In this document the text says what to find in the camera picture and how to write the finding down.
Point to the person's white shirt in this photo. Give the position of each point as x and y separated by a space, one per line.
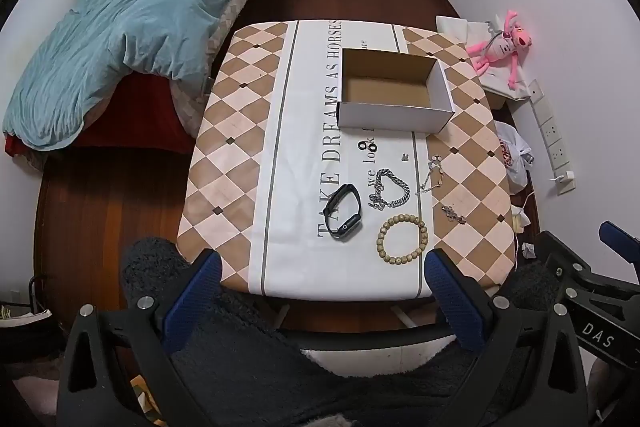
375 354

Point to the white charger plug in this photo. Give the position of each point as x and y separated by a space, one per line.
565 178

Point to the black metal stand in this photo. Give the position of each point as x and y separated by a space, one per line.
35 292

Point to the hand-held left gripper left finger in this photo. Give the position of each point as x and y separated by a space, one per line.
192 302

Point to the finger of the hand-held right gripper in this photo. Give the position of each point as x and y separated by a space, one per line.
622 239
575 257

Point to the blue duvet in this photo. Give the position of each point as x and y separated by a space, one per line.
140 17

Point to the stack of papers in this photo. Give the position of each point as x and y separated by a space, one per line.
25 317

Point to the person's right forearm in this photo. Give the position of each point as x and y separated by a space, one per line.
617 397

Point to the white power strip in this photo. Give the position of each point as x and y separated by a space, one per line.
552 132

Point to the small silver pendant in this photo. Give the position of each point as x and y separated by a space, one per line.
455 216

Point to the red bed sheet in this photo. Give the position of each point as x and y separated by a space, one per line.
140 112

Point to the person's dark fleece pants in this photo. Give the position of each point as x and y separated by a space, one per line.
260 357

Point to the white cardboard box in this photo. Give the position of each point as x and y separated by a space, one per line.
390 119

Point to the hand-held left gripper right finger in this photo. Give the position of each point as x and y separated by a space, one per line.
455 302

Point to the black smart watch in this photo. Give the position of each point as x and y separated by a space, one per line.
350 225

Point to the checkered tablecloth with lettering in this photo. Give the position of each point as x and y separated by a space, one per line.
300 157

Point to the white plastic bag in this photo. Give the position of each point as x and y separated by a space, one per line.
517 162

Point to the crumpled white paper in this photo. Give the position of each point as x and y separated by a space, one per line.
528 250

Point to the pink plush toy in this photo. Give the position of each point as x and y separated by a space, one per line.
502 47

